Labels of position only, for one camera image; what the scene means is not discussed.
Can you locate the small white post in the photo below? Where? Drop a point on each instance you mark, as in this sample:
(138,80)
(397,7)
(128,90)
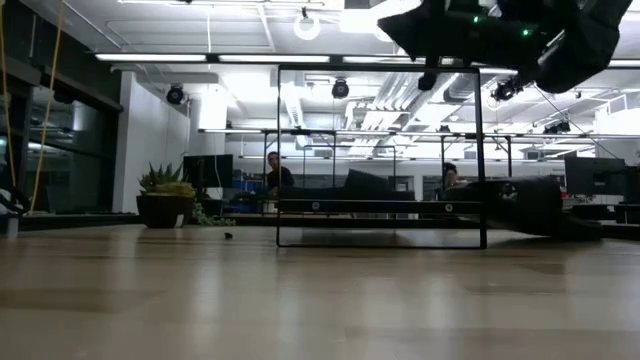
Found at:
(13,226)

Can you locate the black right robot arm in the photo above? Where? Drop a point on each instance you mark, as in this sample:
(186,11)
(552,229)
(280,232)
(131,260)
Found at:
(585,45)

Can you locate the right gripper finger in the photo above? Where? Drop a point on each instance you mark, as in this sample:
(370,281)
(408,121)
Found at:
(430,30)

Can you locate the person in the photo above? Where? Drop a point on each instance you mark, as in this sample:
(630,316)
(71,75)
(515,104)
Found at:
(280,177)
(450,175)

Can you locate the green trailing plant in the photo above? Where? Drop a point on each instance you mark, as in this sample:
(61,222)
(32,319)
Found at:
(210,219)

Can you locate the succulent in dark pot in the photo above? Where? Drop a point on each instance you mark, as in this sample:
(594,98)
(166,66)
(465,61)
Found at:
(165,210)

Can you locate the black desk equipment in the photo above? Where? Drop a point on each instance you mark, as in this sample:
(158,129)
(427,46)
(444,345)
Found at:
(632,185)

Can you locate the black ceiling spotlight pair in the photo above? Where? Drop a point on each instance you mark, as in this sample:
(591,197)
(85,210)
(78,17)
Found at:
(557,127)

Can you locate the wide black computer monitor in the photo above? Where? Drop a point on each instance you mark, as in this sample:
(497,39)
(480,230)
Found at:
(595,175)

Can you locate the black frame wooden shelf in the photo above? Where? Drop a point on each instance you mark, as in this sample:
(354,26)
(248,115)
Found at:
(380,206)

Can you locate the black ceiling spotlight cluster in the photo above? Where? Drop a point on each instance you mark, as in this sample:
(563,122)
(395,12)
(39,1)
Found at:
(505,91)

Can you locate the black rubber slide sandal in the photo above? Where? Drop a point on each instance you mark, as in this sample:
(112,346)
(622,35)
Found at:
(525,205)

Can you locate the round silver ventilation duct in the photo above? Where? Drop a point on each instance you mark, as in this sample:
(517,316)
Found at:
(465,92)

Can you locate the black beam with light strips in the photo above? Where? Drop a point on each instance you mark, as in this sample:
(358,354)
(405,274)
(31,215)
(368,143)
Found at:
(150,58)

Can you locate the distant black rig frame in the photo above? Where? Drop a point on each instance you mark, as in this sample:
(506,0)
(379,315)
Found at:
(300,132)

